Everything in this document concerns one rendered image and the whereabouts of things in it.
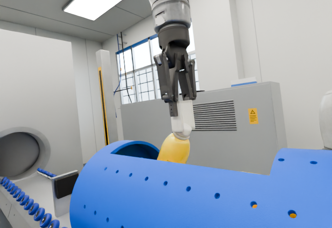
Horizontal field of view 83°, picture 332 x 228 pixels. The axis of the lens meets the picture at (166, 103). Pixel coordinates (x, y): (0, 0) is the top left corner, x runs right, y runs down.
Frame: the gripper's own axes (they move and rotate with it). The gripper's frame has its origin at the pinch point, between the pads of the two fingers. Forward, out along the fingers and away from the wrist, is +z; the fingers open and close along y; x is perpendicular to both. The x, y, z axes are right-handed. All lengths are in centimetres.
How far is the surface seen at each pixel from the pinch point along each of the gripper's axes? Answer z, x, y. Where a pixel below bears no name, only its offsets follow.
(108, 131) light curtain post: 8, -73, -25
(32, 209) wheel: 32, -67, 16
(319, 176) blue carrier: 6.5, 24.7, 10.9
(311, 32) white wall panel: -78, 17, -276
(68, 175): 21, -59, 4
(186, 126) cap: 2.6, 0.5, -0.3
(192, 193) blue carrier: 9.3, 11.3, 15.1
